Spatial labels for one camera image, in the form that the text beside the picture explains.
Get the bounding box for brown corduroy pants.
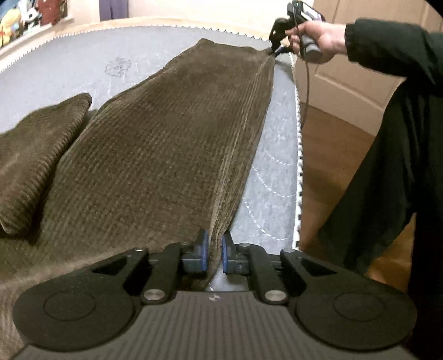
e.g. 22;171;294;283
1;39;275;359

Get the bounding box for yellow plush toy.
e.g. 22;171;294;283
0;7;23;47

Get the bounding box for dark red pillow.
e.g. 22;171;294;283
37;0;68;25

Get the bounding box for person right hand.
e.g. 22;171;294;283
285;21;348;64

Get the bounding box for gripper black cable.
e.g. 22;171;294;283
297;6;313;131

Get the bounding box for person forearm black sleeve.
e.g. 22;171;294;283
345;19;442;85

